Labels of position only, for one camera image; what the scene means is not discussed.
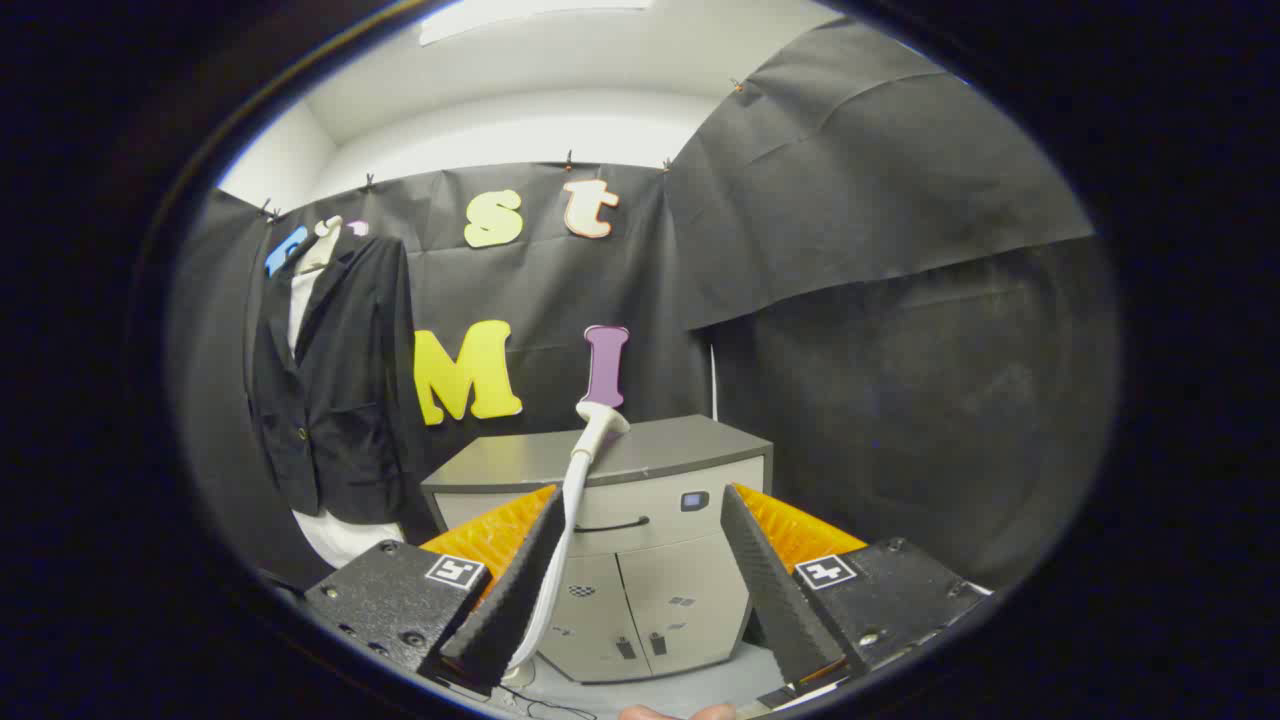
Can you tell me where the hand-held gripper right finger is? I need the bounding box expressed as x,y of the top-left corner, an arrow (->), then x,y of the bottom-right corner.
719,483 -> 993,691

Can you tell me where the grey cabinet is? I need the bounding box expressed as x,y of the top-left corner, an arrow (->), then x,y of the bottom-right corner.
420,415 -> 774,684

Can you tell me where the ceiling light panel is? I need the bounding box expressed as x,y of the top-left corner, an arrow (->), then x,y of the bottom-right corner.
418,0 -> 656,46

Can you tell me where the black suit jacket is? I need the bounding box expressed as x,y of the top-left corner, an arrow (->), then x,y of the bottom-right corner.
245,235 -> 436,526

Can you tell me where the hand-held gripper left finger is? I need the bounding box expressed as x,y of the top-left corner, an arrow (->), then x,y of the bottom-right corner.
303,484 -> 568,698

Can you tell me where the white garment steamer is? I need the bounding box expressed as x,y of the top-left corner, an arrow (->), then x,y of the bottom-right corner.
505,400 -> 632,671

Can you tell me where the black backdrop cloth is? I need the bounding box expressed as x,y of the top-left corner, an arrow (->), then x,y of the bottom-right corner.
165,15 -> 1121,591

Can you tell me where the white clothes hanger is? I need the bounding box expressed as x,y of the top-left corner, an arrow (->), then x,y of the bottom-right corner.
297,215 -> 344,273

